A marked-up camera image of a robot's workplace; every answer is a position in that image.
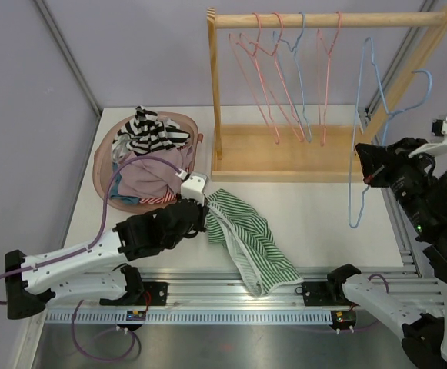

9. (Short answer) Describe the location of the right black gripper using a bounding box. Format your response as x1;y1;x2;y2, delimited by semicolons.
355;135;439;236

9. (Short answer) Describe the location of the red white striped tank top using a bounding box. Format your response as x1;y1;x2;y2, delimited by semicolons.
139;191;177;205

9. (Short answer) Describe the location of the green white striped tank top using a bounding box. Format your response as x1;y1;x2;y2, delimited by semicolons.
205;189;302;298

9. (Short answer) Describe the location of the pink wire hanger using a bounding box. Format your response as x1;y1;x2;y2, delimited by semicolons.
232;12;305;145
315;12;342;146
228;12;281;145

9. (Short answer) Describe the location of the mauve tank top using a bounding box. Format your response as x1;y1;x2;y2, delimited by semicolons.
118;146;194;199

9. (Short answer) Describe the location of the teal tank top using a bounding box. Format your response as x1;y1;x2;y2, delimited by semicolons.
109;174;140;205

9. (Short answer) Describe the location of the black white striped tank top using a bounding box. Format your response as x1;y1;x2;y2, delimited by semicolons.
112;106;191;162

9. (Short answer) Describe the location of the light blue wire hanger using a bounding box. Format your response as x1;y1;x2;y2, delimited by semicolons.
272;12;312;143

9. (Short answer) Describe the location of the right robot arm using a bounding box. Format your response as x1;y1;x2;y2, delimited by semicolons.
325;138;447;368

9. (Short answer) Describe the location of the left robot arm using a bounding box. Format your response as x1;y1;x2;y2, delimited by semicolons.
5;198;208;320

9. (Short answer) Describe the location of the wooden clothes rack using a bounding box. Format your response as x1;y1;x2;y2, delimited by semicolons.
206;6;447;183

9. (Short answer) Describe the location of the pink plastic basin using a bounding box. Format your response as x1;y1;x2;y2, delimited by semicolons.
92;111;203;214

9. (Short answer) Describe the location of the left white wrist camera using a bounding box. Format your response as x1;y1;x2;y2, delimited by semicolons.
177;170;208;205

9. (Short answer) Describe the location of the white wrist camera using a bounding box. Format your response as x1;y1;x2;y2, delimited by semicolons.
409;115;447;158
177;170;208;205

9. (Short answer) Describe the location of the aluminium mounting rail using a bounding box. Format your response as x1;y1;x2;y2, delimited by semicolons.
47;264;443;310

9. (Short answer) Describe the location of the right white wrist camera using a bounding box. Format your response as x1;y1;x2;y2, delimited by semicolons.
409;115;447;158

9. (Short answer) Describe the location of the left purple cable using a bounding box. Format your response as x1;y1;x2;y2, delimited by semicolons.
0;155;184;307

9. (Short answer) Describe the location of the white slotted cable duct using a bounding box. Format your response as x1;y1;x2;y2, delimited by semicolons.
45;309;332;325

